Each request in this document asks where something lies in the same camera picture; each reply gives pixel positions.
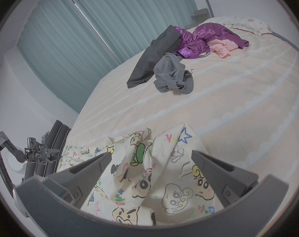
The grey bedside table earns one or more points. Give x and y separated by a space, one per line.
201 15

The white printed pyjama top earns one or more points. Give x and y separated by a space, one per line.
159 181

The purple satin garment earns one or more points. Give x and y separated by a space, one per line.
203 38

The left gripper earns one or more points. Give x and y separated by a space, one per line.
37 154

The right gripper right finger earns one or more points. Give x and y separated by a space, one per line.
233 184

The black garment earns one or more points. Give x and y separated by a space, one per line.
149 58

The pink garment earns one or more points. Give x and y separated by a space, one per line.
222 47

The grey garment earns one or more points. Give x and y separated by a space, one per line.
171 73

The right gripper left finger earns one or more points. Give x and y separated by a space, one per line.
73 184

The bed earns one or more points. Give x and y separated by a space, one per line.
226 95

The white printed pillow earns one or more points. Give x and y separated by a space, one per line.
248 25

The blue-green curtain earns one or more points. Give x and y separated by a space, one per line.
134 11
60 58

